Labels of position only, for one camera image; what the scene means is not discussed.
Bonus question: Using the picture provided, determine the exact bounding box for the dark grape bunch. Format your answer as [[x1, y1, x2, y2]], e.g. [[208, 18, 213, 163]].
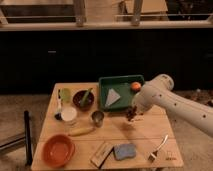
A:
[[126, 106, 137, 121]]

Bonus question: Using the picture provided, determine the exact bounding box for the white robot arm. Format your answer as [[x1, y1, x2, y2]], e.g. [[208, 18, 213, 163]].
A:
[[132, 74, 213, 137]]

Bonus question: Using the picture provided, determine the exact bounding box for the small metal cup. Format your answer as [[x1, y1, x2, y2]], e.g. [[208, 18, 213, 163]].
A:
[[91, 111, 104, 127]]

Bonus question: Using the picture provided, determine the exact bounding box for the light green cup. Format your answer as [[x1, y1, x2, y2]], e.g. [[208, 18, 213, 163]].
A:
[[60, 88, 71, 103]]

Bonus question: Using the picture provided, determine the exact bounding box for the white cup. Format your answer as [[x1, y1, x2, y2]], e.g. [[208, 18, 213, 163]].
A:
[[61, 107, 77, 124]]

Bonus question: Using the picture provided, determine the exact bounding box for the grey folded cloth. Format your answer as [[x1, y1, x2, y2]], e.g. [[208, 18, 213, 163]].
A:
[[105, 88, 121, 107]]

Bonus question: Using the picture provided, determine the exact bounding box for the green plastic tray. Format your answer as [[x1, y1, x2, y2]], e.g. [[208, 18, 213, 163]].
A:
[[99, 75, 144, 112]]

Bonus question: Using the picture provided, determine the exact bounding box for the green utensil in bowl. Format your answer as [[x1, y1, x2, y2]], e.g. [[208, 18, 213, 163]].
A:
[[80, 88, 93, 107]]

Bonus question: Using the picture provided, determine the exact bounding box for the dark maroon bowl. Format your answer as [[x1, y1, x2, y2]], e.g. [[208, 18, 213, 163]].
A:
[[73, 90, 94, 111]]

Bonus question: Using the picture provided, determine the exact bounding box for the orange fruit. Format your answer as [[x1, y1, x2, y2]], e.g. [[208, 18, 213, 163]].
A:
[[130, 82, 141, 92]]

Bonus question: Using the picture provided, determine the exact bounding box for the yellow banana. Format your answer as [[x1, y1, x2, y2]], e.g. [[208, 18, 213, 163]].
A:
[[68, 127, 95, 136]]

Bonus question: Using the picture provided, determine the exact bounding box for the blue sponge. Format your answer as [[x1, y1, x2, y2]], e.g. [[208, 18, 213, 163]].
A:
[[114, 143, 136, 161]]

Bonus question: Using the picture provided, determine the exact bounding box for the wooden block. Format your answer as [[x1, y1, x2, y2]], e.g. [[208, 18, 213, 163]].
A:
[[90, 142, 113, 168]]

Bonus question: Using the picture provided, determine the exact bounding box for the orange plastic bowl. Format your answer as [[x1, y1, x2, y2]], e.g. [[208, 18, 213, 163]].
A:
[[41, 134, 75, 168]]

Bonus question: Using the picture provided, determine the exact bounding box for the black table leg bar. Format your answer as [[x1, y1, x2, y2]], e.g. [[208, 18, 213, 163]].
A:
[[24, 110, 33, 166]]

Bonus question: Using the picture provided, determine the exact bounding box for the white handled brush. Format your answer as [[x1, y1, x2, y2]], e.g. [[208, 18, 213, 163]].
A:
[[55, 89, 62, 120]]

